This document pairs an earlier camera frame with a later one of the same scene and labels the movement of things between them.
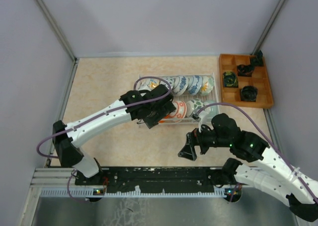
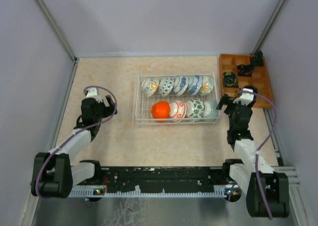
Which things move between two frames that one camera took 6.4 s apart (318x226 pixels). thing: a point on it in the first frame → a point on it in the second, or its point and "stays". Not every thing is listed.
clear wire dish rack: x=192 y=93 stays
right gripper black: x=187 y=151 → x=224 y=100
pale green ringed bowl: x=210 y=112 stays
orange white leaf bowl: x=181 y=111 stays
